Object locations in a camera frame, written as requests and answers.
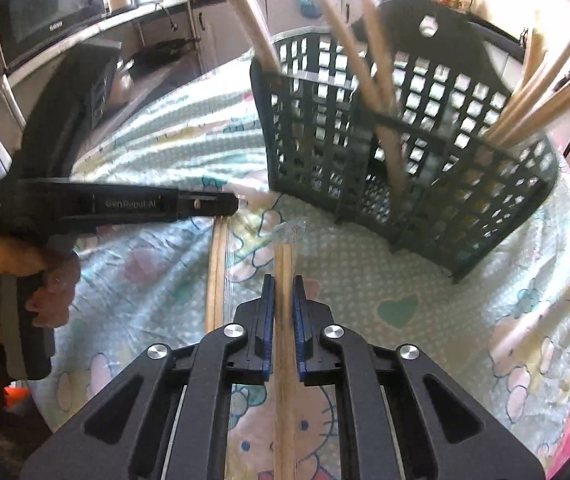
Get green plastic utensil basket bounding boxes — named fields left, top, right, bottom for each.
left=250, top=0, right=558, bottom=281

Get wooden chopstick pair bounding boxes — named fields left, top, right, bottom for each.
left=273, top=243, right=297, bottom=479
left=204, top=217, right=228, bottom=334

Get black frying pan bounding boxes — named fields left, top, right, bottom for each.
left=123, top=38, right=199, bottom=73

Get wooden chopstick pair on table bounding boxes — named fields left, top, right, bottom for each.
left=204, top=217, right=228, bottom=334

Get chopstick pair in basket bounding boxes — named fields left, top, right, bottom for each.
left=289, top=0, right=409, bottom=201

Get black microwave oven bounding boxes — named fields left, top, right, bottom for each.
left=0, top=0, right=105, bottom=70

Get left hand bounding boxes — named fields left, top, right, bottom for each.
left=0, top=237, right=81, bottom=328

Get chopstick pair basket right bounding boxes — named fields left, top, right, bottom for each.
left=483, top=29, right=570, bottom=151

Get white lower cabinets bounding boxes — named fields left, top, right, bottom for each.
left=190, top=0, right=570, bottom=167

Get hello kitty tablecloth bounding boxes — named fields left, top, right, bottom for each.
left=31, top=56, right=570, bottom=471

